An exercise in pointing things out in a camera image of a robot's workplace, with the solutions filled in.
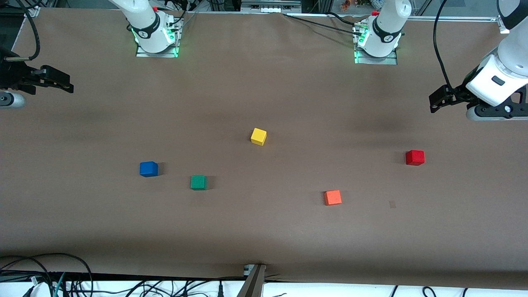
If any red block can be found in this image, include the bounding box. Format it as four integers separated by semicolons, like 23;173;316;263
405;150;425;166

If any silver metal box with ports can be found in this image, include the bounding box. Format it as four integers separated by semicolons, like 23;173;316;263
241;0;302;14

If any aluminium profile bar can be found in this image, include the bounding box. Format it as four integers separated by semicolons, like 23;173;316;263
237;264;267;297

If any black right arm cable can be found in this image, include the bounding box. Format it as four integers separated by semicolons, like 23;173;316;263
6;0;41;61

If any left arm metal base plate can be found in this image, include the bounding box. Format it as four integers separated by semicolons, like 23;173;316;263
354;23;398;65

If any teal cable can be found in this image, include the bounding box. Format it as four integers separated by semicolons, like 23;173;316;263
52;271;67;297

